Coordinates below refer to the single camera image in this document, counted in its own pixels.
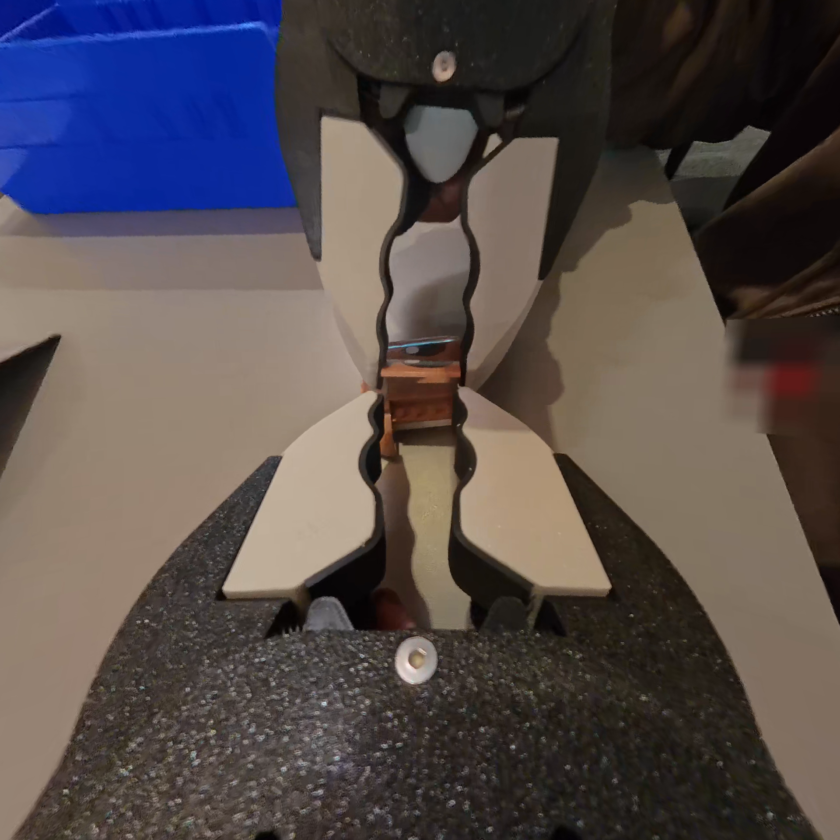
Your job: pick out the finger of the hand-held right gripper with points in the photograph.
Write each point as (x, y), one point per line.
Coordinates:
(355, 223)
(512, 223)

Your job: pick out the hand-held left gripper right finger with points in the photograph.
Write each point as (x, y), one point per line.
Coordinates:
(532, 519)

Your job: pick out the large blue plastic bin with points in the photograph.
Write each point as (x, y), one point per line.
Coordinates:
(131, 118)

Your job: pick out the person's left hand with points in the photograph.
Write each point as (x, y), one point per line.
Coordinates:
(391, 610)

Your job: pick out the lego instruction booklet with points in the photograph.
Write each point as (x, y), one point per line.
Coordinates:
(20, 394)

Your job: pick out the brown lego assembly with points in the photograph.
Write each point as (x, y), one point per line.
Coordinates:
(420, 394)

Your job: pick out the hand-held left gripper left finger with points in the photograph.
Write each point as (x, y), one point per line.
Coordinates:
(302, 519)

